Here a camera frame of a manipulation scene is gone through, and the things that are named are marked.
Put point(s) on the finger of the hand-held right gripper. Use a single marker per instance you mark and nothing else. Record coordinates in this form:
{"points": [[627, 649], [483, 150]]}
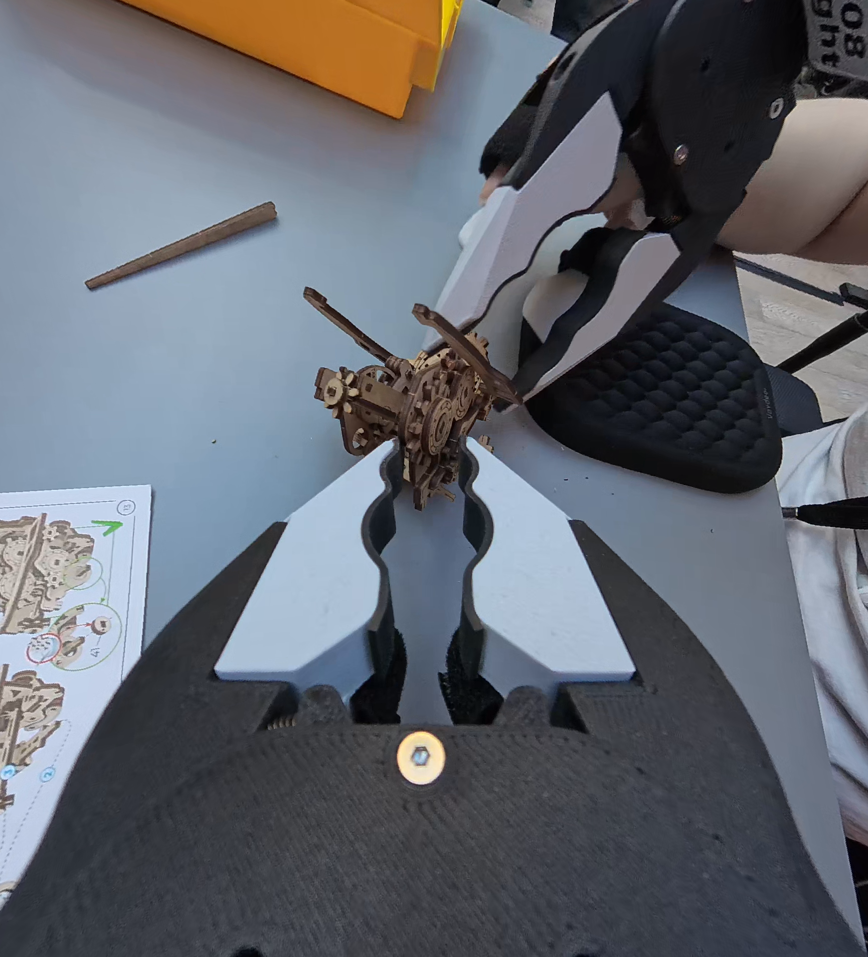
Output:
{"points": [[553, 172], [628, 299]]}

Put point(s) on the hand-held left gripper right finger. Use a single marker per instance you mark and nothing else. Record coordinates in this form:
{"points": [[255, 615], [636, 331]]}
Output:
{"points": [[546, 590]]}

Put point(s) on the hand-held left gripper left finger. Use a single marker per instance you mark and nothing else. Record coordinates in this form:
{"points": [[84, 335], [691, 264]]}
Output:
{"points": [[306, 590]]}

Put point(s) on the wooden gear model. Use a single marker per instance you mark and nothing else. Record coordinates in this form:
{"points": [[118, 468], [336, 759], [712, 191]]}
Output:
{"points": [[404, 404]]}

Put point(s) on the person's right forearm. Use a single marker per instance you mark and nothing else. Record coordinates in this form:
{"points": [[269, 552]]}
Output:
{"points": [[837, 187]]}

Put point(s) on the model instruction booklet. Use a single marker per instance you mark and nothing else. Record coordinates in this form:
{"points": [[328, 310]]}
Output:
{"points": [[30, 568]]}

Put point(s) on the person's right hand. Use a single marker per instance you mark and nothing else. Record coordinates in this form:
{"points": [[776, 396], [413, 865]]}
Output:
{"points": [[624, 196]]}

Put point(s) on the black honeycomb cushion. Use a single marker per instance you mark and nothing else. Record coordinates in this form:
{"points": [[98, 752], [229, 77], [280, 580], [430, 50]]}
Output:
{"points": [[665, 404]]}

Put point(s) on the black metal rod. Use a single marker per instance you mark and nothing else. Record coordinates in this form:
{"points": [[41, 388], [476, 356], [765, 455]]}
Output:
{"points": [[852, 321]]}

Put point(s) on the yellow plastic bin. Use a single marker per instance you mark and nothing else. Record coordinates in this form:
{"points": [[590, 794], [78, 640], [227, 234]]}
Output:
{"points": [[292, 45]]}

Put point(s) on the wooden stick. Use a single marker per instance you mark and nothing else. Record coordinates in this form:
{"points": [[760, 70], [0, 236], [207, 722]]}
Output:
{"points": [[179, 247]]}

